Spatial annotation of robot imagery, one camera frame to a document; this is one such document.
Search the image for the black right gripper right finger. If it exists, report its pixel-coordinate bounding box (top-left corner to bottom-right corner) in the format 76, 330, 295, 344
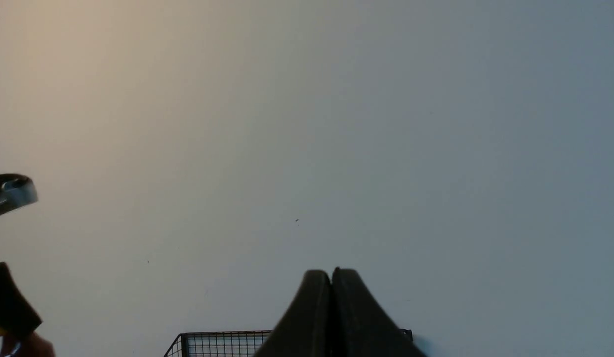
330, 267, 425, 357

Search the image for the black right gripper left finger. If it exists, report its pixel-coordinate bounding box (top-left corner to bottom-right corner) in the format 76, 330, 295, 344
255, 270, 331, 357

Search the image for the black wire mesh rack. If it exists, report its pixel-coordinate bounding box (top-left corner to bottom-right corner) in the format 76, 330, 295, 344
163, 328, 414, 357

